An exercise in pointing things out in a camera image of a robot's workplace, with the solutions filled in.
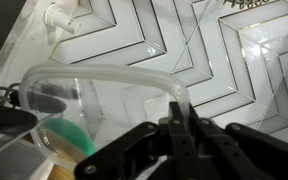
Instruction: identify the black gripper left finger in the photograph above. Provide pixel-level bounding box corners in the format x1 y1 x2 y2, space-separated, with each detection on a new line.
0 96 38 134

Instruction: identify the clear plastic container bowl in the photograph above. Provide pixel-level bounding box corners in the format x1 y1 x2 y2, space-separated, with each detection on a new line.
19 64 190 168

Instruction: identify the white wall hook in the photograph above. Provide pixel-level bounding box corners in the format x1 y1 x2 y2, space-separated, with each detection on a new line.
44 3 81 35

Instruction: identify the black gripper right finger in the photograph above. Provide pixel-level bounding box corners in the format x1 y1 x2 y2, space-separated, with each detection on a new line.
74 102 288 180

